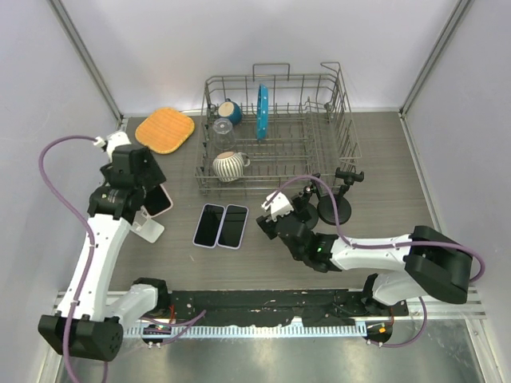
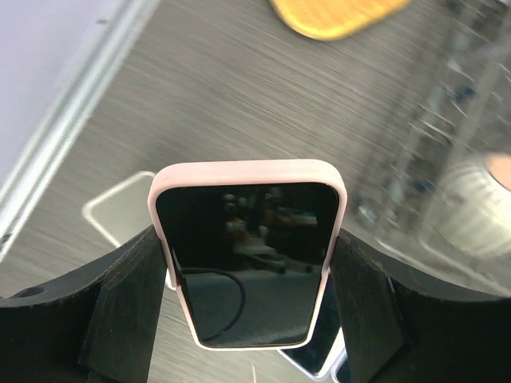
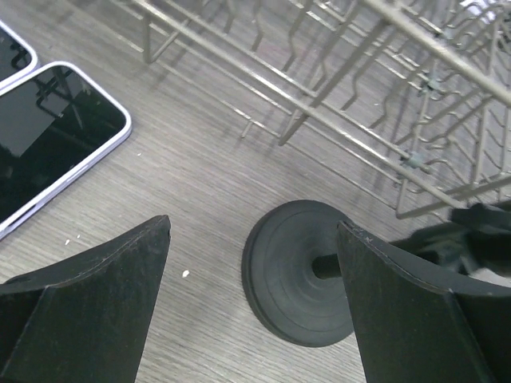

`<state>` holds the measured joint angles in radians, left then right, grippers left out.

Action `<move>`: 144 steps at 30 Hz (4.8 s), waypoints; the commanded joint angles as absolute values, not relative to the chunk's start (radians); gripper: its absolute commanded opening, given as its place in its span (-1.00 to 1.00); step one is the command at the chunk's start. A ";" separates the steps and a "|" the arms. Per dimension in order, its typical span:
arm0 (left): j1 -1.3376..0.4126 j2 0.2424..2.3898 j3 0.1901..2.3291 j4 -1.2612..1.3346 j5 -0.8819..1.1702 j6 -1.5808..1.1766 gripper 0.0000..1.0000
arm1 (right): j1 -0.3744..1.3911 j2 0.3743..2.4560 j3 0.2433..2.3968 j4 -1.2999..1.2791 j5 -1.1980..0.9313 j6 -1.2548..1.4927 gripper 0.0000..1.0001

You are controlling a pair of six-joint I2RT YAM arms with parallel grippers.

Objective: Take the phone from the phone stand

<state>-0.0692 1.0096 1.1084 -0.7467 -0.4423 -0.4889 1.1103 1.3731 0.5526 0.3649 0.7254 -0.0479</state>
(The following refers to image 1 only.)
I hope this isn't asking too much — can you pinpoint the black round-base phone stand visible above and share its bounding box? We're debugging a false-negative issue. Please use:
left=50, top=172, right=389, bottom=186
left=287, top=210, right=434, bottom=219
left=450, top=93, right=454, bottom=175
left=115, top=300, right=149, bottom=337
left=317, top=168, right=365, bottom=226

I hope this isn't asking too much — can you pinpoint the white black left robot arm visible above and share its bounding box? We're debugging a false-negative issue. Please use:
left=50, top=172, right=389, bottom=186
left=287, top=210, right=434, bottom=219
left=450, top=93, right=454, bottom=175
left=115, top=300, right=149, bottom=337
left=38, top=144, right=170, bottom=361

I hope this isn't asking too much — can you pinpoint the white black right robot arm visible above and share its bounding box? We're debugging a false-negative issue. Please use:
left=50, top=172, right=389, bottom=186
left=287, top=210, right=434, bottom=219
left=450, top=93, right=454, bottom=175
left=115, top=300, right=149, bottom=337
left=256, top=193, right=473, bottom=315

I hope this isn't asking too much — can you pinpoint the white stand of pink phone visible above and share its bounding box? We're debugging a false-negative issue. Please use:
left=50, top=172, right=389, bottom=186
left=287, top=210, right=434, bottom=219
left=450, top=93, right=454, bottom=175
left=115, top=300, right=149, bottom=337
left=130, top=210, right=164, bottom=243

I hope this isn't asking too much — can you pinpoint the white grey striped mug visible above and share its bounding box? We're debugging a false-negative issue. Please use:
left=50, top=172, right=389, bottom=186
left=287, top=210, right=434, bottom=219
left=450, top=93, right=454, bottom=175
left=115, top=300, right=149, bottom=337
left=212, top=152, right=251, bottom=183

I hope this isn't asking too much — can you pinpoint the clear drinking glass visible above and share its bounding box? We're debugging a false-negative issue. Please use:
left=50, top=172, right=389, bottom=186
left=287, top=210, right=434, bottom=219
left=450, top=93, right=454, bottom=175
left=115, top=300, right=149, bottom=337
left=212, top=118, right=236, bottom=152

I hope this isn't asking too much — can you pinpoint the dark blue ceramic cup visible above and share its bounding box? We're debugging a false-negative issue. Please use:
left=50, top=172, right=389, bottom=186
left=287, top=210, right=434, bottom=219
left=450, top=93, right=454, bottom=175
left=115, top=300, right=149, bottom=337
left=218, top=99, right=243, bottom=125

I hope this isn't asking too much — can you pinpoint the blue dotted plate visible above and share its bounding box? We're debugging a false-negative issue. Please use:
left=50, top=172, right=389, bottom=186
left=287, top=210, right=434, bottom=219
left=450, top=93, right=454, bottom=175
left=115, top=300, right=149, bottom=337
left=256, top=84, right=269, bottom=140

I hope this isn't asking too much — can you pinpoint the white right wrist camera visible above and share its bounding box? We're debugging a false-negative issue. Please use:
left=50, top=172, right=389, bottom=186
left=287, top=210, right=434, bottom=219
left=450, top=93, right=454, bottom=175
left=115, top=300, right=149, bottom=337
left=261, top=191, right=295, bottom=222

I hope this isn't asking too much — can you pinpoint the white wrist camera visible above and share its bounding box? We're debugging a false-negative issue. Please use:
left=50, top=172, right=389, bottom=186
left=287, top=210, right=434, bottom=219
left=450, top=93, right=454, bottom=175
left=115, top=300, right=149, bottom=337
left=93, top=131, right=131, bottom=154
left=261, top=191, right=295, bottom=222

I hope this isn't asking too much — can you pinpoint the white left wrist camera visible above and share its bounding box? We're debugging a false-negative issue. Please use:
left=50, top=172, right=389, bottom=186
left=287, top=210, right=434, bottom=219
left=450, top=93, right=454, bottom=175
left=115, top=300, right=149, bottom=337
left=93, top=131, right=131, bottom=154

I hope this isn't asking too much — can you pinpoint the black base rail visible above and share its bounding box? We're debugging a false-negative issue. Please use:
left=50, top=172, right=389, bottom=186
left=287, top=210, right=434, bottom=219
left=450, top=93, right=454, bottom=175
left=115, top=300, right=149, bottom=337
left=169, top=289, right=409, bottom=327

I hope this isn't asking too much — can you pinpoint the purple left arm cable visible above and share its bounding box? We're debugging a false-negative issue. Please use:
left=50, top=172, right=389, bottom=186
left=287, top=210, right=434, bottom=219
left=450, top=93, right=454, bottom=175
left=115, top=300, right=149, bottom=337
left=38, top=136, right=111, bottom=383

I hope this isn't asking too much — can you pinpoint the grey wire dish rack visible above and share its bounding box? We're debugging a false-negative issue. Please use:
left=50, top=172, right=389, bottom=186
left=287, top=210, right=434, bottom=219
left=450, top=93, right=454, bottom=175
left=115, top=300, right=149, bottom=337
left=194, top=61, right=361, bottom=194

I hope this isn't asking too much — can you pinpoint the white slotted cable duct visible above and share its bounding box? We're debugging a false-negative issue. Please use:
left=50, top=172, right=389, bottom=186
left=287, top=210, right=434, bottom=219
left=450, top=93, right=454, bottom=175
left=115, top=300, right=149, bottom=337
left=123, top=323, right=368, bottom=339

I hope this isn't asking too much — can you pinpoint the aluminium frame post left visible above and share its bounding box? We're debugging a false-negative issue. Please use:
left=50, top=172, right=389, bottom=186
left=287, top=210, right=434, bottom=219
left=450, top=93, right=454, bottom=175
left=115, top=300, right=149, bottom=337
left=47, top=0, right=124, bottom=124

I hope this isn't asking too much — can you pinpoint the aluminium frame post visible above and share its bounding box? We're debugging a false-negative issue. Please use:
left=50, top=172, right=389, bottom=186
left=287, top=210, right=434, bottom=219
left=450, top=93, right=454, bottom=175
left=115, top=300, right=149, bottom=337
left=399, top=0, right=474, bottom=119
left=47, top=0, right=124, bottom=124

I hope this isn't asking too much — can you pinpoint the aluminium frame post right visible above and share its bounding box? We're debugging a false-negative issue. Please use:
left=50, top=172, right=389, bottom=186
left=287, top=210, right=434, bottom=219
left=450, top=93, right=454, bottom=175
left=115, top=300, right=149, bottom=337
left=399, top=0, right=474, bottom=119

